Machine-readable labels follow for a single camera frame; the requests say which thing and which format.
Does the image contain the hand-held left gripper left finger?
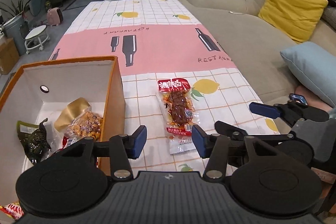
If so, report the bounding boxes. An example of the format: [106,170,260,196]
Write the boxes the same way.
[47,125,147,179]

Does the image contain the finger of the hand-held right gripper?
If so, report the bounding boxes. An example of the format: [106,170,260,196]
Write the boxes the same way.
[215,121,249,141]
[249,101,297,126]

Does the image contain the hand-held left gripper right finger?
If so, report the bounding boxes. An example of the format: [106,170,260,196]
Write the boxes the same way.
[192,125,289,179]

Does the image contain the red label meat snack packet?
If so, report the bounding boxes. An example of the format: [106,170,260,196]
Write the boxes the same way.
[157,78,201,156]

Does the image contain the orange cardboard box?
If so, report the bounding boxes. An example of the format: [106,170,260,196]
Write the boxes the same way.
[0,55,126,214]

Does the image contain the gold peanut snack packet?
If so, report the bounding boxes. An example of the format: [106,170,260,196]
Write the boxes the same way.
[54,97,103,140]

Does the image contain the dark green snack packet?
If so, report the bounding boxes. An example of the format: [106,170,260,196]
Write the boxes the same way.
[16,118,51,164]

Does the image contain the red foil snack packet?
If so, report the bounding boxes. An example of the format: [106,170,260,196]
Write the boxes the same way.
[0,202,24,220]

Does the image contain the black smartphone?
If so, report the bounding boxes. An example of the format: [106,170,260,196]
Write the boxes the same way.
[289,93,308,106]

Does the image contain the wooden furniture edge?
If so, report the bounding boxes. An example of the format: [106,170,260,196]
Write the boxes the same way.
[311,168,336,186]

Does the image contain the light blue cushion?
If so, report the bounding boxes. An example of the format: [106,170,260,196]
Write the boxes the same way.
[280,42,336,108]

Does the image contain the beige sofa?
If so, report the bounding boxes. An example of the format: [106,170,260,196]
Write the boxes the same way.
[175,0,336,114]

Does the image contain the printed pink and white tablecloth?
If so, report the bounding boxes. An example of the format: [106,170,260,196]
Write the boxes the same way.
[48,0,279,180]

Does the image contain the yellow cushion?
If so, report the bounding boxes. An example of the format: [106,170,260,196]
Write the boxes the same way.
[258,0,328,43]

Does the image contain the grey knitted cushion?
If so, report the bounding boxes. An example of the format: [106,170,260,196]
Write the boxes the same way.
[322,5,336,28]

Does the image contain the white rolling stool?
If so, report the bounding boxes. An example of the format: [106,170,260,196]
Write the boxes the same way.
[24,25,50,54]

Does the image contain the pink space heater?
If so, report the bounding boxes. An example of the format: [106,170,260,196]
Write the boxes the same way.
[47,7,64,26]

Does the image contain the brown cardboard carton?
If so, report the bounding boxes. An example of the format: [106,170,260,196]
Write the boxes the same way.
[0,38,20,75]

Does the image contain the grey round bin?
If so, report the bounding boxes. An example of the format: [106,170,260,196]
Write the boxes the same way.
[3,15,30,56]

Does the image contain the spiky potted plant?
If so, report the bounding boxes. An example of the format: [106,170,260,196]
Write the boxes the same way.
[0,0,36,22]

